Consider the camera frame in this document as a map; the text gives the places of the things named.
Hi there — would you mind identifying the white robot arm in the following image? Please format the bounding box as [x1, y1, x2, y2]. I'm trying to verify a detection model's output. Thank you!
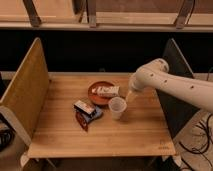
[129, 58, 213, 113]

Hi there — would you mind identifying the white snack bar package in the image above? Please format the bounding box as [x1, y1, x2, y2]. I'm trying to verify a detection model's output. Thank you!
[97, 86, 119, 97]

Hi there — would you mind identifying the brown round plate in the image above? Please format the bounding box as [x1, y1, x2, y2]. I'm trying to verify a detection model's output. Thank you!
[88, 81, 112, 106]

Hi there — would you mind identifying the orange white snack box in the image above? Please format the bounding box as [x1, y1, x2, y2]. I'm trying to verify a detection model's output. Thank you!
[74, 100, 95, 116]

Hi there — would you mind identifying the right dark side panel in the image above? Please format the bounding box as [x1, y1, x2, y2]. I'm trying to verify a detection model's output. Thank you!
[157, 38, 199, 138]

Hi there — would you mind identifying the dark red snack wrapper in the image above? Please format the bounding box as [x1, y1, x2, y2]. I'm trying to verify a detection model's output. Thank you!
[76, 112, 88, 131]

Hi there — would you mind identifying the left wooden side panel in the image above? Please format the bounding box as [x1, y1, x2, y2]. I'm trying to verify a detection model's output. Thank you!
[0, 38, 50, 146]

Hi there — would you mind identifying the black cables right floor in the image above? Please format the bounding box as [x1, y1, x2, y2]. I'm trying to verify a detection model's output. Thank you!
[178, 113, 213, 169]

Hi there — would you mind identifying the wooden shelf rail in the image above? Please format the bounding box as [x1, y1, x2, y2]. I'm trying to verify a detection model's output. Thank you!
[0, 0, 213, 33]

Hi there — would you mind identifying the black cable coil left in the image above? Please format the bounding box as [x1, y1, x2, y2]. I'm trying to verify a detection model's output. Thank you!
[0, 128, 16, 153]

